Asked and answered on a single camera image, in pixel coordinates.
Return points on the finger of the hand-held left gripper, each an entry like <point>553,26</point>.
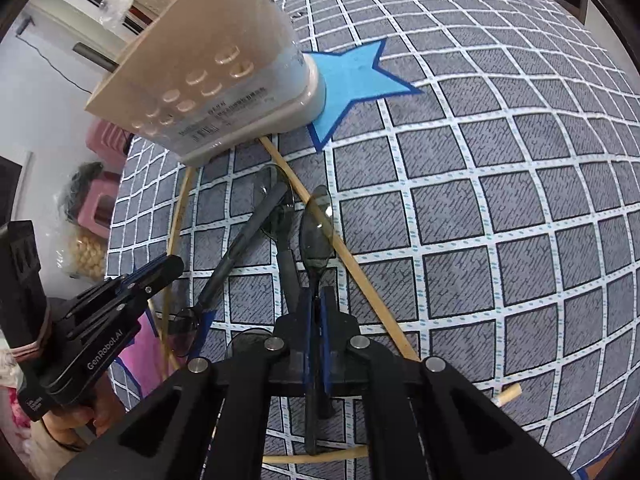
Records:
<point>165,266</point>

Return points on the person's left hand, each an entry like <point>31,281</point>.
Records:
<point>75,420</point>

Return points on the grey checked tablecloth with stars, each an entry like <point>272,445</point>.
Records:
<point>450,160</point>

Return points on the crumpled clear plastic bags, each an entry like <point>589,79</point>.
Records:
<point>120,2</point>

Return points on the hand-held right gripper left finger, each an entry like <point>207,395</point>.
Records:
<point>311,340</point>

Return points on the dark fuzzy cloth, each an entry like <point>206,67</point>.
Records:
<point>85,180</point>

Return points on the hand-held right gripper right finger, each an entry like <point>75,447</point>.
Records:
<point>327,340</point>

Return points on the clear plastic bag with vegetables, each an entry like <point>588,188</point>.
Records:
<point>85,255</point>

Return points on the pink plastic stool stack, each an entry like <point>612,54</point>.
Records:
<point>102,137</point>

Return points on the beige plastic utensil holder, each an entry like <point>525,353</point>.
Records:
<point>215,40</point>

